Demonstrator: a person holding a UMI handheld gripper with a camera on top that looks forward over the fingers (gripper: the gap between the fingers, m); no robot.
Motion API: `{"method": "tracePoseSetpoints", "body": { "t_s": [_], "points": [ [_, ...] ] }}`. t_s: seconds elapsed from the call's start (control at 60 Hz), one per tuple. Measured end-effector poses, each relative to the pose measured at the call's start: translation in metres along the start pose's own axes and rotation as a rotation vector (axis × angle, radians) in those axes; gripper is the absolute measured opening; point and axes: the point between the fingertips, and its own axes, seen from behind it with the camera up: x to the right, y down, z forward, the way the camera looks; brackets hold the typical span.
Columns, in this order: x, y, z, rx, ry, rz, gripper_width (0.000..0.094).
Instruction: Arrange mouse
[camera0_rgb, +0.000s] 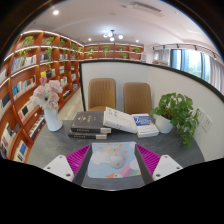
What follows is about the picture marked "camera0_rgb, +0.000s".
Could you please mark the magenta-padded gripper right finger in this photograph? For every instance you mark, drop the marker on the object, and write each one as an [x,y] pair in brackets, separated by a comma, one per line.
[166,166]

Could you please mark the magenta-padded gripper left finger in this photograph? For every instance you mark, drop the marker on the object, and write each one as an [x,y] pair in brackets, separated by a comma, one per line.
[60,167]

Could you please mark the light grey computer mouse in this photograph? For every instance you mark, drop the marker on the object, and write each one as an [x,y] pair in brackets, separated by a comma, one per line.
[116,158]

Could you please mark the pastel cartoon print mouse pad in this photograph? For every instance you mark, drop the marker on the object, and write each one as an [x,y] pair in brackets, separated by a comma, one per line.
[100,166]

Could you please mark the thin dark grey book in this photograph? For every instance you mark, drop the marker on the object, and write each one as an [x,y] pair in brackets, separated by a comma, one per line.
[83,135]

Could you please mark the white book with blue cover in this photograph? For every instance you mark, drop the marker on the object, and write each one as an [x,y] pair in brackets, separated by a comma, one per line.
[146,126]

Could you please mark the white vase with pink flowers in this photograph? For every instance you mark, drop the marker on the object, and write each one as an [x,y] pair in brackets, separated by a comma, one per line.
[51,116]

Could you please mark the thick dark grey book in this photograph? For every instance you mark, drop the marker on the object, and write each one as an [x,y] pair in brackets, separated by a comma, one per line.
[87,120]

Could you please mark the green plant in white pot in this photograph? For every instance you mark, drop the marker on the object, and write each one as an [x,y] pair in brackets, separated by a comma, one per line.
[176,111]

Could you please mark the thick white book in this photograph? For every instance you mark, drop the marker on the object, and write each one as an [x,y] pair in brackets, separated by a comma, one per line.
[120,120]

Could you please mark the tan upholstered chair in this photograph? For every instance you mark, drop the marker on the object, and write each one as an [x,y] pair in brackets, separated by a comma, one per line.
[137,98]
[101,93]

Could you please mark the orange wooden bookshelf unit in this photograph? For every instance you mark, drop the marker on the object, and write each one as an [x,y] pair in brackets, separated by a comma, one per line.
[23,86]

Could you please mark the window with grey curtains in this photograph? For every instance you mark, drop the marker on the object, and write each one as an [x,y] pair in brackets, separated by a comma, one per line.
[190,61]

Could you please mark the ceiling lamp with round bulbs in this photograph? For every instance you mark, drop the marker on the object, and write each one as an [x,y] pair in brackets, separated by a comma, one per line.
[112,35]

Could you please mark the ceiling air vent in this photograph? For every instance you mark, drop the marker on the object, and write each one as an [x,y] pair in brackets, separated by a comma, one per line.
[146,6]

